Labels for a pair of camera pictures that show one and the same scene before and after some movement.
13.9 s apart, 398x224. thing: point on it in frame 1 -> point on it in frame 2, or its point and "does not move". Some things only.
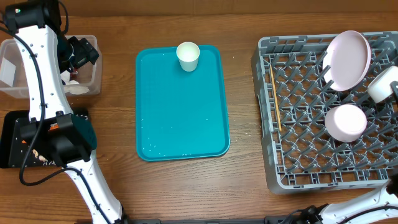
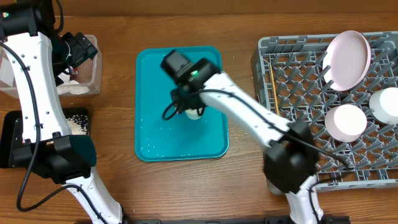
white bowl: (380, 88) -> (384, 105)
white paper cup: (188, 53) -> (193, 114)
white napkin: (73, 86) does not move
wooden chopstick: (277, 106) does not move
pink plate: (346, 60) does not move
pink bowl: (345, 122) does not move
